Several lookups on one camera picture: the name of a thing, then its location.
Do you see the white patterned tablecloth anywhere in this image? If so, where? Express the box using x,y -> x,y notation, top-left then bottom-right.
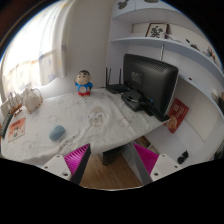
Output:
1,89 -> 163,165

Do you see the orange booklet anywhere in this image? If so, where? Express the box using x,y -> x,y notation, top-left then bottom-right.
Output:
8,118 -> 26,142

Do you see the light blue computer mouse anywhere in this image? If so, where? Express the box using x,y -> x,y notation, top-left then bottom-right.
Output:
49,125 -> 65,141

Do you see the white window curtain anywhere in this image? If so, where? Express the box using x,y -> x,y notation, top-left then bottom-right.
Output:
0,0 -> 77,100

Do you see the black wifi router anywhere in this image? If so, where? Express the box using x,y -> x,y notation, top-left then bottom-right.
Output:
106,69 -> 129,94

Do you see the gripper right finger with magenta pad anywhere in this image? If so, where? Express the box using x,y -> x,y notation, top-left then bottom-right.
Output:
133,143 -> 182,185

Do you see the white wall shelf unit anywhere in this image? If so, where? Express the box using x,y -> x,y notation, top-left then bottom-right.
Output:
107,0 -> 224,162

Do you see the black keyboard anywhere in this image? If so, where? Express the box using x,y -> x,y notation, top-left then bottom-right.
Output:
0,112 -> 13,138

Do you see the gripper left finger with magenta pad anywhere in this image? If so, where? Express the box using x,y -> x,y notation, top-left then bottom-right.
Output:
42,144 -> 91,185

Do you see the framed picture on shelf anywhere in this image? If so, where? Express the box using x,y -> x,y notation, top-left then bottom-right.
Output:
145,23 -> 168,39

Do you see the black wall socket plug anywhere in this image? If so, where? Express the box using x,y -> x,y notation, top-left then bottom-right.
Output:
177,150 -> 189,164

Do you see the cartoon boy figurine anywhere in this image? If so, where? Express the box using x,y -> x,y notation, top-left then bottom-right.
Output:
74,70 -> 93,97

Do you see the black computer monitor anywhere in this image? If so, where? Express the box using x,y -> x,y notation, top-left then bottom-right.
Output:
123,54 -> 178,121

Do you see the red poster card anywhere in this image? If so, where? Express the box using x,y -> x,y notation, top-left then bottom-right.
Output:
166,98 -> 189,133

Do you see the white handbag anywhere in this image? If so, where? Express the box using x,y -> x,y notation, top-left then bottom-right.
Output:
23,88 -> 43,113

